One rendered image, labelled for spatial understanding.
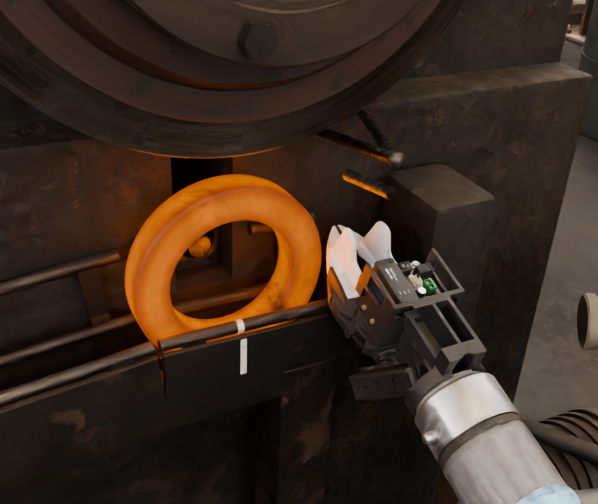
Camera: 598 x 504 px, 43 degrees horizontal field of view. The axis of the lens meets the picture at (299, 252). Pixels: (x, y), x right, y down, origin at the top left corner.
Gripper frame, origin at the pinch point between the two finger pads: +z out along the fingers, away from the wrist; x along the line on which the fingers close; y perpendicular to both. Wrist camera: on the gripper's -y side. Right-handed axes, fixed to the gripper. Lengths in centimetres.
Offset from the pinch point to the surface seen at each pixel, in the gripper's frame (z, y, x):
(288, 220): -1.1, 5.8, 7.2
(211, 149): -0.3, 14.8, 15.1
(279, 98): -0.7, 19.3, 10.3
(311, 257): -2.4, 1.6, 4.6
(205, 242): 5.5, -2.6, 11.9
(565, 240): 62, -99, -136
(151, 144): 0.0, 15.8, 19.9
